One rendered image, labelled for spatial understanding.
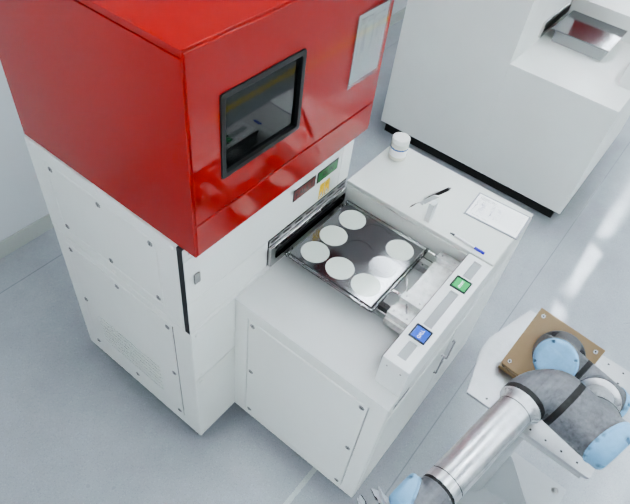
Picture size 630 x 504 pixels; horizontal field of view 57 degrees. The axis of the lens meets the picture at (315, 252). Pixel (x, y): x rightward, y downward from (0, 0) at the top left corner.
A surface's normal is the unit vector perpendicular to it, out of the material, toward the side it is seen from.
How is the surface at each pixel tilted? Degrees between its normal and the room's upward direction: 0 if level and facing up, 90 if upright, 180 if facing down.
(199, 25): 0
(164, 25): 0
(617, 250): 0
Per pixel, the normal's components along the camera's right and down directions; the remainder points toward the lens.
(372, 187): 0.11, -0.66
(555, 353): -0.51, -0.18
